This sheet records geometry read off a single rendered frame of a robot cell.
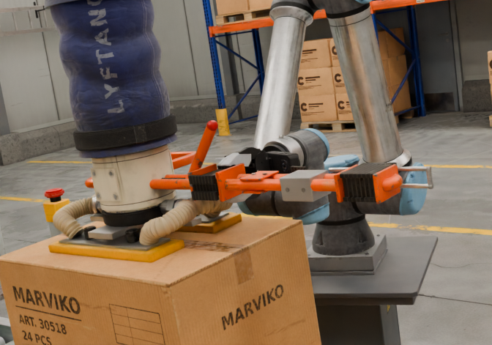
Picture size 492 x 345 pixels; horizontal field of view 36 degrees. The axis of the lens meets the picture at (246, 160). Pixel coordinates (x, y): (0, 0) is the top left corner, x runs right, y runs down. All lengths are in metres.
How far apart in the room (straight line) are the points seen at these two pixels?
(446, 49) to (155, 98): 8.97
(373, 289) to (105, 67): 0.98
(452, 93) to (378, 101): 8.45
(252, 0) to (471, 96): 3.23
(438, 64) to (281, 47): 8.63
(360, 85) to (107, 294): 0.90
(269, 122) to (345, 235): 0.52
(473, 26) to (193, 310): 9.12
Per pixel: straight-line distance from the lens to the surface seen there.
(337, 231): 2.23
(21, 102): 12.40
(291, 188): 1.36
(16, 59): 12.41
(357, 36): 1.96
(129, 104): 1.57
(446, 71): 10.47
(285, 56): 1.92
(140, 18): 1.60
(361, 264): 2.21
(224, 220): 1.66
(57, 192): 2.70
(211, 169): 1.55
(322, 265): 2.24
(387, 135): 2.07
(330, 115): 10.00
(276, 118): 1.86
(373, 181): 1.25
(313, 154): 1.71
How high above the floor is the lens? 1.49
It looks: 10 degrees down
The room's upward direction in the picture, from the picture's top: 8 degrees counter-clockwise
